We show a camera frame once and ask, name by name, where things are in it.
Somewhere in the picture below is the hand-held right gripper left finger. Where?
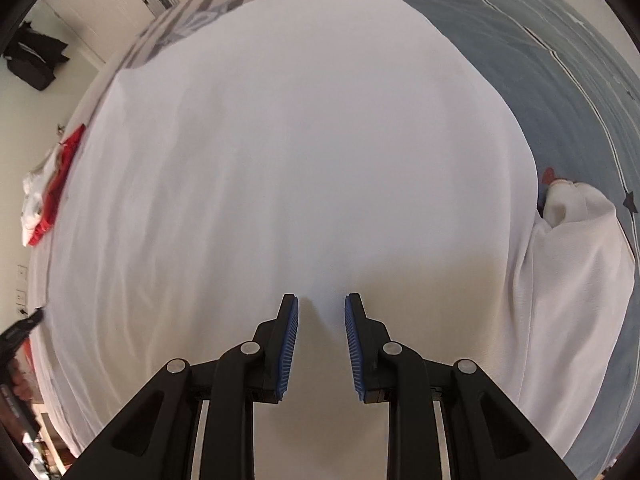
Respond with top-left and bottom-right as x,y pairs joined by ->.
60,293 -> 300,480

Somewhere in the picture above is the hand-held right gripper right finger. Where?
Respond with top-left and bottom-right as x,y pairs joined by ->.
344,293 -> 581,480

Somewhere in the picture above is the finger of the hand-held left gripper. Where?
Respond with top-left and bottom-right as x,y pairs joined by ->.
12,308 -> 45,336

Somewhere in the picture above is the white polo shirt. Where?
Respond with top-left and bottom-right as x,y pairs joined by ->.
30,0 -> 637,461

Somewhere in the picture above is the red and white garment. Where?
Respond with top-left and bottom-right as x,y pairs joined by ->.
20,125 -> 87,248

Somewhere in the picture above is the white door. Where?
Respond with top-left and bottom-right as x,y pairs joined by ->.
42,0 -> 151,56

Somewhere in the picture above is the striped star printed blanket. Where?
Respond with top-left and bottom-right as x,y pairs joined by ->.
65,0 -> 640,480

